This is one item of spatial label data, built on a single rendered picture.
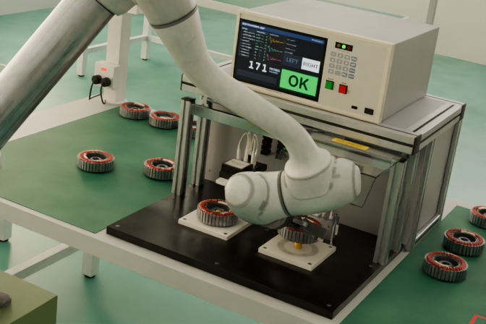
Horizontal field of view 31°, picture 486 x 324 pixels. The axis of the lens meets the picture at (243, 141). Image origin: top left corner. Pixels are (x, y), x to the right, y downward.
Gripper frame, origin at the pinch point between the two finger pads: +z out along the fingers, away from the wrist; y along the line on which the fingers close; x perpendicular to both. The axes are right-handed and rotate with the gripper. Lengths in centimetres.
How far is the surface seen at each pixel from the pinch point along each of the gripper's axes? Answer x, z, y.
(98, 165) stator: -1, 10, -71
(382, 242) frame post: 4.1, 9.2, 18.6
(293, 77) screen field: 35.9, -6.0, -13.9
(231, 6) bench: 138, 252, -192
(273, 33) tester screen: 45, -11, -21
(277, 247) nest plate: -6.6, -0.3, -3.8
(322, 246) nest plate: -2.1, 7.5, 4.8
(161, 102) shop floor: 73, 290, -237
